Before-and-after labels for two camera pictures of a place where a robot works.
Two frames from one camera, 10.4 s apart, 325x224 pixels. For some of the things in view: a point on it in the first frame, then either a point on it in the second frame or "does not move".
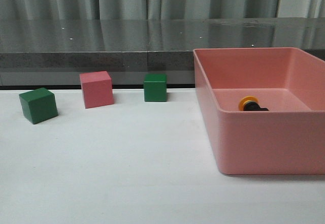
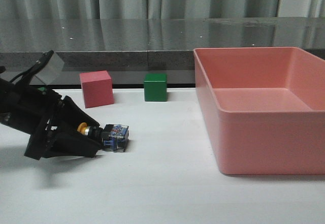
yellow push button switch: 250,103 → 114,137
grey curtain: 44,0 does not move
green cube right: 155,87 does not move
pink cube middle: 97,89 does not move
